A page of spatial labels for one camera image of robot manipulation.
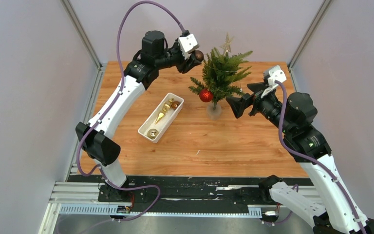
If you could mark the right aluminium frame post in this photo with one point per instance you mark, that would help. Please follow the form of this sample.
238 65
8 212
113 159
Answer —
309 32

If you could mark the dark brown ball ornament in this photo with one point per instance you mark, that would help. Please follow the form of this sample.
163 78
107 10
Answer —
199 56

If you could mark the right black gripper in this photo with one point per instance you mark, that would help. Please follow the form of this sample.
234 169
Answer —
238 104

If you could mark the aluminium frame post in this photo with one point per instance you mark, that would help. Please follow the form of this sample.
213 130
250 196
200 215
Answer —
309 32
81 32

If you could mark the red glitter ball ornament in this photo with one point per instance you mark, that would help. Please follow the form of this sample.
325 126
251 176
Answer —
206 95

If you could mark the gold ball ornament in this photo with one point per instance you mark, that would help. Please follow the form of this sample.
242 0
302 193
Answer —
152 133

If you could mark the left aluminium frame post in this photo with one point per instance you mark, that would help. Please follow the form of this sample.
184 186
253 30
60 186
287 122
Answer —
81 32

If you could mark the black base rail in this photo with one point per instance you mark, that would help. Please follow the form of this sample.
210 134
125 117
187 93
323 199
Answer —
186 194

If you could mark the silver star ornament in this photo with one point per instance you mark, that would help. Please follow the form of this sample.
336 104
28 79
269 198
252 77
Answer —
226 46

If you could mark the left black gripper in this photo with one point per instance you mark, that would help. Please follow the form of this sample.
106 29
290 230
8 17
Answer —
184 66

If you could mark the bronze ball ornament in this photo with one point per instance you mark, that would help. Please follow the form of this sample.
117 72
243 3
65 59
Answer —
175 105

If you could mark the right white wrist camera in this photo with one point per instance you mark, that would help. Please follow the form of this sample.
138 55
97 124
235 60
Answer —
270 77

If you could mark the white ornament tray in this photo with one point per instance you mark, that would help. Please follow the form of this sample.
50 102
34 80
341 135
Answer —
165 122

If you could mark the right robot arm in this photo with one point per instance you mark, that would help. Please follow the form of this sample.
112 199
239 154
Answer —
337 213

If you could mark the small green christmas tree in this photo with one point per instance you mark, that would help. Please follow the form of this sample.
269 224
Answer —
221 75

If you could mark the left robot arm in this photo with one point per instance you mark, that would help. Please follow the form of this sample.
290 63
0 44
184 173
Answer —
95 136

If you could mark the gold finial ornament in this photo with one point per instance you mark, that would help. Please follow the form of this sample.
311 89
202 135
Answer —
166 106

